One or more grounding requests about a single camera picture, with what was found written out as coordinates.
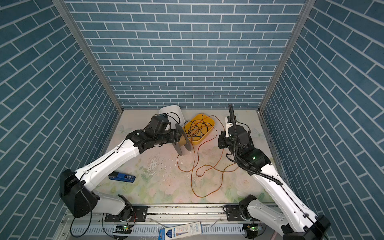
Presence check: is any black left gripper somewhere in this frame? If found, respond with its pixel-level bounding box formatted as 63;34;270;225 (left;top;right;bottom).
154;127;183;146

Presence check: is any red wire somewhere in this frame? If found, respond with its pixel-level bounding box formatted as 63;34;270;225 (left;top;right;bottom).
176;114;240;199

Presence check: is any dark grey perforated spool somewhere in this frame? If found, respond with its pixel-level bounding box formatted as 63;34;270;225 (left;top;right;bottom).
172;123;192;156

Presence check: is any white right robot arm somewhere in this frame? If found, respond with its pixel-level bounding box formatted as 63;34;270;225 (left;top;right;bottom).
218;120;331;240

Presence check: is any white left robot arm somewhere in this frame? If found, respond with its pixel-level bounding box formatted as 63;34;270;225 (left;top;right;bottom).
59;114;192;222

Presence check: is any white plastic tub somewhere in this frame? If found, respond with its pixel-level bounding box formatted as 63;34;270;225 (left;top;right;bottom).
159;105;186;129

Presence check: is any yellow plastic tub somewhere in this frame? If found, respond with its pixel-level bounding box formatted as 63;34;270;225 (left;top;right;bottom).
183;113;216;145

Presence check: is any blue black utility knife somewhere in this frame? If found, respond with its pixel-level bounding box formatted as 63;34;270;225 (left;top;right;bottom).
108;171;136;183

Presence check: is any white blue pen box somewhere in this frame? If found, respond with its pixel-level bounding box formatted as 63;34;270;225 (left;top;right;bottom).
158;222;203;240

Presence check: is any black tangled cable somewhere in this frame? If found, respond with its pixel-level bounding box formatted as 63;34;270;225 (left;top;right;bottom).
183;113;214;142

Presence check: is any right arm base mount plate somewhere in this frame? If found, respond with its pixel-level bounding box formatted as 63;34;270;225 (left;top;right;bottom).
223;205;260;222

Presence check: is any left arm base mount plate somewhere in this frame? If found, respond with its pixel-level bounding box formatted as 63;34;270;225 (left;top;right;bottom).
104;206;149;223

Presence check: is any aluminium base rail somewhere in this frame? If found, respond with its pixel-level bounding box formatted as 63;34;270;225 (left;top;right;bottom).
52;202;319;240

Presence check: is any metal frame corner post right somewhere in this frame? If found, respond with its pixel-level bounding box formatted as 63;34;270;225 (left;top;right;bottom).
259;0;316;112

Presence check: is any metal frame corner post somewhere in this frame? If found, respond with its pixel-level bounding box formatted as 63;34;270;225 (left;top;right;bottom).
259;0;316;112
52;0;124;114

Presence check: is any metal frame corner post left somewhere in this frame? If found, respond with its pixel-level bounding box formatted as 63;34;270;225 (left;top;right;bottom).
52;0;124;114

